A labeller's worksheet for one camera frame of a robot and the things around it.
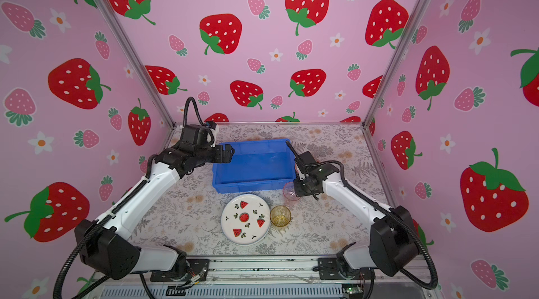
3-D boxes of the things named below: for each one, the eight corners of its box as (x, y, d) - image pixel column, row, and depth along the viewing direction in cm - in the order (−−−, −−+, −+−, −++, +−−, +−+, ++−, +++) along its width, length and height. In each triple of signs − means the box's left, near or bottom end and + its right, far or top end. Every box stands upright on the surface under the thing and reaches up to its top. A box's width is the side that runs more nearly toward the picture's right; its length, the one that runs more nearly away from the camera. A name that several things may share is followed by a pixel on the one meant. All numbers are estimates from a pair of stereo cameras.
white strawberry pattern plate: (218, 245, 82) (216, 242, 78) (226, 198, 94) (225, 194, 91) (269, 245, 81) (269, 242, 78) (270, 198, 94) (270, 194, 91)
